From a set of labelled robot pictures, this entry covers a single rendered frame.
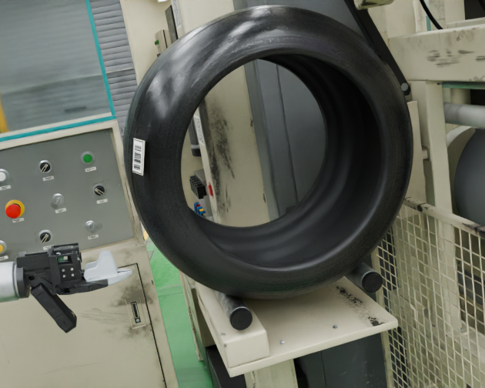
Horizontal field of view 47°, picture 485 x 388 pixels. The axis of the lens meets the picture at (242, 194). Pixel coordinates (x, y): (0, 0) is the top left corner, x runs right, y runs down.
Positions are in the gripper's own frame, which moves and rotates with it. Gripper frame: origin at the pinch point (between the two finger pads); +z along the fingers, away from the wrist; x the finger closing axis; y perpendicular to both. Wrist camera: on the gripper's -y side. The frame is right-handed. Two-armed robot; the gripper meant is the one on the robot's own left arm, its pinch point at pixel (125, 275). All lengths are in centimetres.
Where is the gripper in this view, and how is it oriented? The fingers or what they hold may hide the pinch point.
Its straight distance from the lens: 115.6
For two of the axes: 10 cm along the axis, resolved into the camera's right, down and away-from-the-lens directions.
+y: -0.5, -9.7, -2.2
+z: 9.7, -1.1, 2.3
